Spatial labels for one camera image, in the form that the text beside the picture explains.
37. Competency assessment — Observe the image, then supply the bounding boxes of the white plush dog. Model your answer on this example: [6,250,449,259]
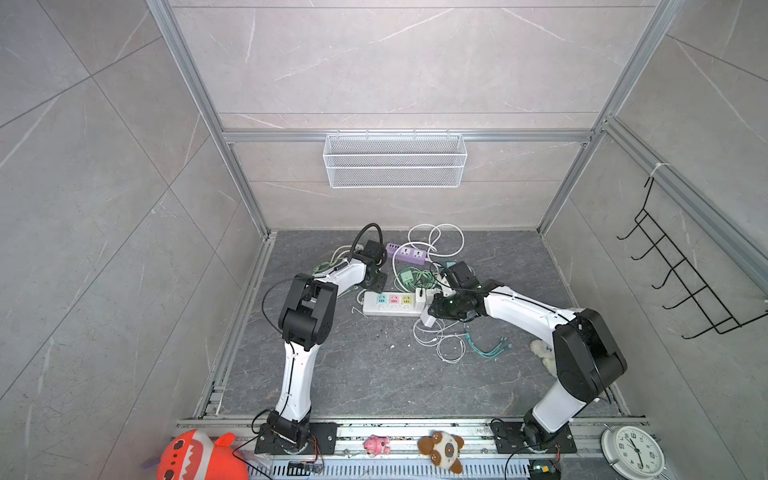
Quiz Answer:
[530,339,557,377]

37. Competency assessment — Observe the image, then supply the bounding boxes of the white wire mesh basket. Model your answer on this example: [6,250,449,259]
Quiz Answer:
[323,133,468,189]

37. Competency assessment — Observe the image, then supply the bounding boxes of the white analog clock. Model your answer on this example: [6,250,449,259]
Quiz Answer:
[600,425,665,480]

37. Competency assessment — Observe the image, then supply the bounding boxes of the small pink plush toy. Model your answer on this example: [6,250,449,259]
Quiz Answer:
[363,435,391,457]

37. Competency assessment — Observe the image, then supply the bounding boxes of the green charger plug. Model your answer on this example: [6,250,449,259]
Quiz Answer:
[398,269,414,288]

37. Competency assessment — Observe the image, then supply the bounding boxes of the white pastel power strip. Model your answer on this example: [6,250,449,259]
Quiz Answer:
[362,289,439,318]

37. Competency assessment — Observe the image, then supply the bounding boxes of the red monster plush toy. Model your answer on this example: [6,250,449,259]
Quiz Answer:
[156,430,249,480]

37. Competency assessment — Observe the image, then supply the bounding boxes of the purple power strip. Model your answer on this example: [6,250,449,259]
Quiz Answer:
[386,243,427,266]

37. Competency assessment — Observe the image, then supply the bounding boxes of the white coiled power cord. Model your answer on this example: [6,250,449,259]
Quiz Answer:
[392,223,466,268]

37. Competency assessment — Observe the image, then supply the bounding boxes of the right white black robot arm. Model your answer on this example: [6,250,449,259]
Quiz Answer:
[422,261,628,452]

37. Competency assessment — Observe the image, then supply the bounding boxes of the brown white plush toy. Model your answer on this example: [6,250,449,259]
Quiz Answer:
[417,431,465,475]

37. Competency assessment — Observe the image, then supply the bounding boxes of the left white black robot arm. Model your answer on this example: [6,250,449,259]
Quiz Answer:
[262,222,388,452]

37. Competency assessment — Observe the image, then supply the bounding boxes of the black wall hook rack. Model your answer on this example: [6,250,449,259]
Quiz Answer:
[616,177,767,340]

